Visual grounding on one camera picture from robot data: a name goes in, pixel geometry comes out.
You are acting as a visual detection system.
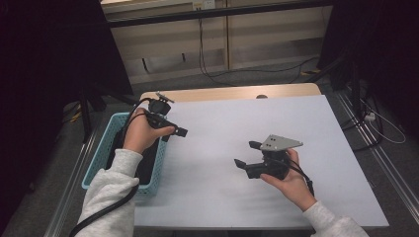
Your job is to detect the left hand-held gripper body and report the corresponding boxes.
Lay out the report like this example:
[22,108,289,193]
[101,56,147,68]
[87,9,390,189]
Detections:
[144,92,178,131]

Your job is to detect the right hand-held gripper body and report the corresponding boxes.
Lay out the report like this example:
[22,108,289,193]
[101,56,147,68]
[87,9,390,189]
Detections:
[245,133,304,181]

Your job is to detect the black pants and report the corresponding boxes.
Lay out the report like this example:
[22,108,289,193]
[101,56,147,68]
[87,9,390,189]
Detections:
[105,130,160,186]

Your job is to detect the light blue plastic basket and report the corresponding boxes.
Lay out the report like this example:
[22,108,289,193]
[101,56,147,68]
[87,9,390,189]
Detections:
[81,112,171,199]

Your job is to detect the person's left hand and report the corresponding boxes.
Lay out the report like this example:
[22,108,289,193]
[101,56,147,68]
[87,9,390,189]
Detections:
[122,108,176,155]

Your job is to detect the person's right hand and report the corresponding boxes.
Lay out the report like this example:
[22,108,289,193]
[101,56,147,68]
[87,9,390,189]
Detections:
[260,148,317,212]

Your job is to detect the white table cover sheet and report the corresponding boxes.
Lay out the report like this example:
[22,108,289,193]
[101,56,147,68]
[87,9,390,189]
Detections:
[93,94,390,230]

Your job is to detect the black tripod stand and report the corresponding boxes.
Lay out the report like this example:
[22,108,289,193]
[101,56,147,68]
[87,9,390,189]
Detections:
[78,83,139,144]

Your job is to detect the black metal stand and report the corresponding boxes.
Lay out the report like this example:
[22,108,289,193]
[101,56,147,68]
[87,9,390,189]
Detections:
[302,53,364,117]

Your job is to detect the black horizontal bar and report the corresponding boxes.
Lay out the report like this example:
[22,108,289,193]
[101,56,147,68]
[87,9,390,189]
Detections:
[106,0,334,29]

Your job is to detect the large black curtain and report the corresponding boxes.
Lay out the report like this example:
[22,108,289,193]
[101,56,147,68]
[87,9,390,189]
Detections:
[0,0,134,231]

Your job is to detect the right hand-held gripper cable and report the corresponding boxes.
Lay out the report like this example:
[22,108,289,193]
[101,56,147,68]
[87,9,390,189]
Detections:
[280,157,316,198]

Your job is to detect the hand-held gripper cable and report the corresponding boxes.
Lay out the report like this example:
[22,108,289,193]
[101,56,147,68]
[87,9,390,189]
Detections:
[68,97,156,237]
[280,157,316,198]

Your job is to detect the black hanging cable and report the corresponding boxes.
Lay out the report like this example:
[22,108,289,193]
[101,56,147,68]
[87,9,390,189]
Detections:
[197,17,321,88]

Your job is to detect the left hand-held gripper cable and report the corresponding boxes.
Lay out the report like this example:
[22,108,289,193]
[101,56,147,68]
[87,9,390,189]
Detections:
[68,97,156,237]

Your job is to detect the black floor cables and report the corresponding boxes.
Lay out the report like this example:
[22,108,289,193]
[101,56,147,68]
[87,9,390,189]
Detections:
[340,95,384,152]

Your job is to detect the aluminium floor rail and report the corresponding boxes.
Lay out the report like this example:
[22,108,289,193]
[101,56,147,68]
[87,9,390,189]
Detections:
[42,129,98,237]
[334,90,419,216]

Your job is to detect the white floor cable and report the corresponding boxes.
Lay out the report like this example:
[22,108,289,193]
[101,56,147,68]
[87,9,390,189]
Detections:
[360,98,407,145]

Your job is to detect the white wall socket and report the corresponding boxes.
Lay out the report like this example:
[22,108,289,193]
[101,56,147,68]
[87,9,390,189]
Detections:
[192,0,216,10]

